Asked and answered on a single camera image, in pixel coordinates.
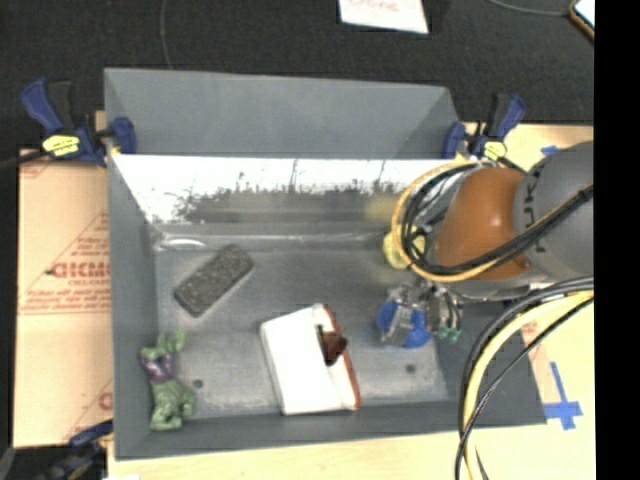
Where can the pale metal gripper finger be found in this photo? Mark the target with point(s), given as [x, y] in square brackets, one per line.
[403, 298]
[399, 329]

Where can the blue round thing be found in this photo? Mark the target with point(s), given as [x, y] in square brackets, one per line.
[420, 337]

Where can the yellow-green round thing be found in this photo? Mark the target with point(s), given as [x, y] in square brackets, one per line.
[395, 252]

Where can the white box red-brown edge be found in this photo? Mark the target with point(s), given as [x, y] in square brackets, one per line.
[305, 363]

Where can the grey metal bin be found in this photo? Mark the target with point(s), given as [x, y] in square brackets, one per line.
[280, 278]

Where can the dark grey flat block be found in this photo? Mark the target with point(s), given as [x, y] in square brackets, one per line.
[214, 279]

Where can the green toy figure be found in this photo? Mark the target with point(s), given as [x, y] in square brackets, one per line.
[165, 393]

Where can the brown cardboard board red print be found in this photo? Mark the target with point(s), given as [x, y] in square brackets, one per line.
[55, 348]

